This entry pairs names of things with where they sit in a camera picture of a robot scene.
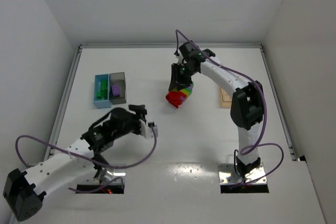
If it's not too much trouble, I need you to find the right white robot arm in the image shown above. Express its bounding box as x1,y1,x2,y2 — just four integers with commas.
165,42,264,177

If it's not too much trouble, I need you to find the wooden tan bin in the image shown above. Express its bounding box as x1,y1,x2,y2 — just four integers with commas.
220,88,232,109

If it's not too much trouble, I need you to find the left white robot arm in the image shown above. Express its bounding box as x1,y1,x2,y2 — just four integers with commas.
3,104,158,222

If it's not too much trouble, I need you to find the multicolour lego tower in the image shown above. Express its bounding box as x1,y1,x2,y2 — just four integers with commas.
178,82,194,105

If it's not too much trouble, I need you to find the aluminium frame rail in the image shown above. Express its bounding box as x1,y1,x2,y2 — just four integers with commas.
5,41,301,224

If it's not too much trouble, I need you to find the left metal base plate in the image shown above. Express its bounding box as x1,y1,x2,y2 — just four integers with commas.
98,168,126,186

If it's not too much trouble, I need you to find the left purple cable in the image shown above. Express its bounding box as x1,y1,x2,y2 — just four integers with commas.
15,125,158,194

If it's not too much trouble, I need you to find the blue plastic bin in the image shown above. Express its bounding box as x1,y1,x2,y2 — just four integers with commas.
93,74,111,109

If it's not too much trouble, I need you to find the purple rounded lego brick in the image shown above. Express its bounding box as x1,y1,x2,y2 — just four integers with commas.
111,84,121,97

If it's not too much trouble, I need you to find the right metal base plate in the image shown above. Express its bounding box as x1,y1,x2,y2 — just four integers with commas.
218,163,268,185

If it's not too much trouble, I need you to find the dark smoky plastic bin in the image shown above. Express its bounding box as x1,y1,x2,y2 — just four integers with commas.
109,72,127,105

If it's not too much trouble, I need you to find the red rounded lego brick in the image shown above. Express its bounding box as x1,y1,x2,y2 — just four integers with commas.
165,90,185,109

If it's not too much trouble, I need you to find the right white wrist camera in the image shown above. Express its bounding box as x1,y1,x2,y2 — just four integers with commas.
174,50,184,65

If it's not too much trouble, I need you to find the metal base plate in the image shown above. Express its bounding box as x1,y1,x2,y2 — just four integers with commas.
98,168,126,186
218,163,268,185

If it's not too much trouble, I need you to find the green square lego brick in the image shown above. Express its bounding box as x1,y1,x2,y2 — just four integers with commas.
100,79,108,92

